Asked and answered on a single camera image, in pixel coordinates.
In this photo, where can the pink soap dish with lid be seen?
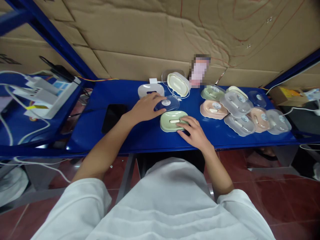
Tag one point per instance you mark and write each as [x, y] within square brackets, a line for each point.
[260, 119]

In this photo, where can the clear lid with round sticker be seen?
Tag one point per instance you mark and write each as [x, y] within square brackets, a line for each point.
[170, 103]

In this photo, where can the small cardboard box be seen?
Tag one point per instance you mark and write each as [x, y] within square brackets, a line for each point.
[287, 96]

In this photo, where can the person's body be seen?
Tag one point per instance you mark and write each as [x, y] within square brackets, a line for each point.
[165, 205]

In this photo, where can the person's right thumb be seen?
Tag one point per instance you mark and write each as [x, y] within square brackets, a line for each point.
[183, 134]

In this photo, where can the blue metal rack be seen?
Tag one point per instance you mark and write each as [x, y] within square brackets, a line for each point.
[51, 40]

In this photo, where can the white power strip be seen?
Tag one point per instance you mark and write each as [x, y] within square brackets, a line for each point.
[47, 97]

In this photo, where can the clear soap dish lid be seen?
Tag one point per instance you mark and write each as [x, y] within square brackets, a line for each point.
[238, 123]
[278, 121]

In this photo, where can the brown cardboard sheets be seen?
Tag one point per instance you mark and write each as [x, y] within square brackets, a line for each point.
[155, 37]

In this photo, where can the white round object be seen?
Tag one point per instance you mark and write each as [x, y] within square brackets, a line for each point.
[12, 183]

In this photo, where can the person's left hand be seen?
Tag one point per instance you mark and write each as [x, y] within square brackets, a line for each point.
[143, 108]

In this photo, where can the upright cream soap dish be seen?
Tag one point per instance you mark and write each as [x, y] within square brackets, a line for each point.
[178, 83]

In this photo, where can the small clear oval lid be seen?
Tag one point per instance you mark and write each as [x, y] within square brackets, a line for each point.
[257, 98]

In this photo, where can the black phone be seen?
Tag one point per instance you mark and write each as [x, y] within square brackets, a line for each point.
[113, 117]

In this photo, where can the person's left index finger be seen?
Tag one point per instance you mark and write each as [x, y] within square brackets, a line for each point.
[157, 103]

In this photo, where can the white charger plug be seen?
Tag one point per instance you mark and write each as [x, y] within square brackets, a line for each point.
[154, 81]

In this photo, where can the person's left thumb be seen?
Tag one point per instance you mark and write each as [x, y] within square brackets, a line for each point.
[158, 112]

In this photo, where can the person's right hand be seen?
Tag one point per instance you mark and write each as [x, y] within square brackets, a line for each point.
[196, 133]

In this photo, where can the person's right index finger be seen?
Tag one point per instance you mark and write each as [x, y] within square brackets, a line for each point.
[185, 125]

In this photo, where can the white rounded box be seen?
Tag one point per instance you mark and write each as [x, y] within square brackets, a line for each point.
[147, 90]

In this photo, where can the green soap dish with lid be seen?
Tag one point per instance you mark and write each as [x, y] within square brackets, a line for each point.
[212, 92]

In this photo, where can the pink upright rectangular object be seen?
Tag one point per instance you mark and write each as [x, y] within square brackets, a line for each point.
[198, 72]

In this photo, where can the black power adapter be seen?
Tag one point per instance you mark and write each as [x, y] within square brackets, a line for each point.
[61, 70]

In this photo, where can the open pink soap dish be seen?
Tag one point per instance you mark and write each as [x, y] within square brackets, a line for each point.
[212, 110]

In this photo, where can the person's right middle finger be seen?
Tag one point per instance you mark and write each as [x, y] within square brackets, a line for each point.
[190, 119]

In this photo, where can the person's left fingers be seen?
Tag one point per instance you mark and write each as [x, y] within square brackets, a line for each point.
[152, 95]

